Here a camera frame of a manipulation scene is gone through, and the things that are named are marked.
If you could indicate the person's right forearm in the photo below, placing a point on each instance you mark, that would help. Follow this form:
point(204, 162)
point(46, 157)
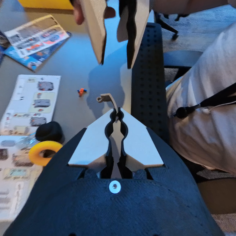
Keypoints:
point(184, 6)

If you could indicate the grey desk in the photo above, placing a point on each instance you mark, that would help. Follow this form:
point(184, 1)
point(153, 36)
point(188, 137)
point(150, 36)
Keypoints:
point(73, 70)

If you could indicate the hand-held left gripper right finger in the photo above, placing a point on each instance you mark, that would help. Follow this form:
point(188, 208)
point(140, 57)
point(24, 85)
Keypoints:
point(143, 147)

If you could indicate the person's right hand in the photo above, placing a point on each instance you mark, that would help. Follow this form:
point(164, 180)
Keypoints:
point(78, 12)

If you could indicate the nested yellow storage bins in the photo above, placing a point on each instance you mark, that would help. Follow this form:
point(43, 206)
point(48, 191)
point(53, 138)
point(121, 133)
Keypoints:
point(46, 3)

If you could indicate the black foam wheel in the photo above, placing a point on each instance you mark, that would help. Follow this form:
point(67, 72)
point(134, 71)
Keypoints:
point(48, 130)

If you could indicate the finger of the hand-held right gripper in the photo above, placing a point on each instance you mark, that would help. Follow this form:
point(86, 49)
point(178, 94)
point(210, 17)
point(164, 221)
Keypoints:
point(94, 27)
point(142, 22)

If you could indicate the black chair base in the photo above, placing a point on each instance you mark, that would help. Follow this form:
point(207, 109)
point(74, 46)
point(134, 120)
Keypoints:
point(166, 25)

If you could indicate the orange connector with blue pins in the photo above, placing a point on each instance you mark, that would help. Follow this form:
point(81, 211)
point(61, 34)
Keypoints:
point(81, 91)

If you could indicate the open instruction booklet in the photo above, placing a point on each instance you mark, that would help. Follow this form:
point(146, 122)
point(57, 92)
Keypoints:
point(22, 86)

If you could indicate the grey angled brick piece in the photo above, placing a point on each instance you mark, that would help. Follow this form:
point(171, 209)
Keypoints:
point(107, 96)

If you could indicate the printed sticker sheet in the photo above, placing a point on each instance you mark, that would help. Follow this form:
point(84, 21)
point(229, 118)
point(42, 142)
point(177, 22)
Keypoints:
point(36, 36)

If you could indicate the clear bag of brick parts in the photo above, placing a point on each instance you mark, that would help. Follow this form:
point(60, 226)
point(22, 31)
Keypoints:
point(27, 141)

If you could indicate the person's torso in white shirt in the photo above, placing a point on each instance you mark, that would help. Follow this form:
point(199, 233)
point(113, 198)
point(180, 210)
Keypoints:
point(208, 129)

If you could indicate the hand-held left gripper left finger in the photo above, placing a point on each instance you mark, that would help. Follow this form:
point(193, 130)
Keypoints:
point(88, 147)

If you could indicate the small colourful booklet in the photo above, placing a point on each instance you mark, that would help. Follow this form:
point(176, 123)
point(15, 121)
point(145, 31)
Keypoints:
point(36, 59)

